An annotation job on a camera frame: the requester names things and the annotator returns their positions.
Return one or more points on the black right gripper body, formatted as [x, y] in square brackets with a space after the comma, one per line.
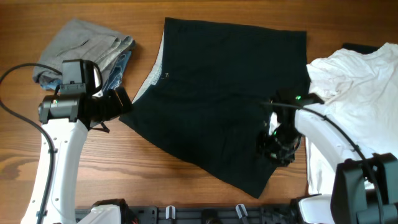
[278, 144]

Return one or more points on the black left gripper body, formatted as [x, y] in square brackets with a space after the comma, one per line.
[109, 107]

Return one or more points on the black shorts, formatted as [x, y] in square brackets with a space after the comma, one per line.
[206, 107]

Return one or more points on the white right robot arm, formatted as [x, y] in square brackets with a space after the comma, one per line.
[364, 189]

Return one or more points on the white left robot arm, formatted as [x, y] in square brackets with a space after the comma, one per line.
[65, 122]

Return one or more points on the folded blue denim jeans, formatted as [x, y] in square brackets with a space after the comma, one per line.
[112, 75]

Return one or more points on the folded grey garment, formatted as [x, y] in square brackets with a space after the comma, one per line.
[84, 40]

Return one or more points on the white t-shirt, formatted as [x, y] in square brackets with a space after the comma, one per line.
[360, 92]

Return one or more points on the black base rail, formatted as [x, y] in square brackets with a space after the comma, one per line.
[240, 213]

